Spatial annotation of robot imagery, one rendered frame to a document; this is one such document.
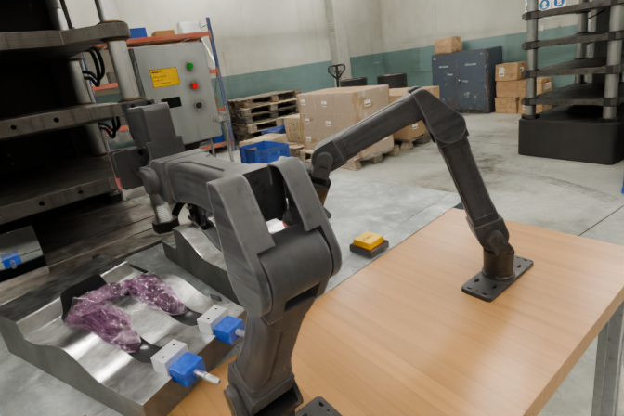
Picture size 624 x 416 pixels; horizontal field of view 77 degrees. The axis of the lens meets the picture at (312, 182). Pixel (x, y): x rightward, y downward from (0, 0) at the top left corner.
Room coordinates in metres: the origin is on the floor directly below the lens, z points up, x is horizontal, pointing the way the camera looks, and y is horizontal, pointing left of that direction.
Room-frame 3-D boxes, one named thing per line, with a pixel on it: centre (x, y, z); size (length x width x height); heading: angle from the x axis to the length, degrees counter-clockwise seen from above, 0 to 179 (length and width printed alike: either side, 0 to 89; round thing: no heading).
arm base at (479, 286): (0.77, -0.39, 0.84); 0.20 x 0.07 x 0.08; 125
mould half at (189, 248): (1.03, 0.24, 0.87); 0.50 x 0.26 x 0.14; 40
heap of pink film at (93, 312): (0.74, 0.45, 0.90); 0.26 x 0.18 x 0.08; 57
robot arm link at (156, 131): (0.57, 0.21, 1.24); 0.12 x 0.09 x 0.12; 35
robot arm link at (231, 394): (0.43, 0.11, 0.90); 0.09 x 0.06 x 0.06; 125
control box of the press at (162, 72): (1.70, 0.53, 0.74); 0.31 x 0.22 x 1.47; 130
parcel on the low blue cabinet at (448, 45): (7.74, -2.96, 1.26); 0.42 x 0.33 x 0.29; 30
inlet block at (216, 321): (0.64, 0.19, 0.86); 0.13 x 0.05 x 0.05; 57
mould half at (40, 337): (0.74, 0.45, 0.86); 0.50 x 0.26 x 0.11; 57
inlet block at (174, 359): (0.55, 0.25, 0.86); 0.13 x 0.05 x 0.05; 57
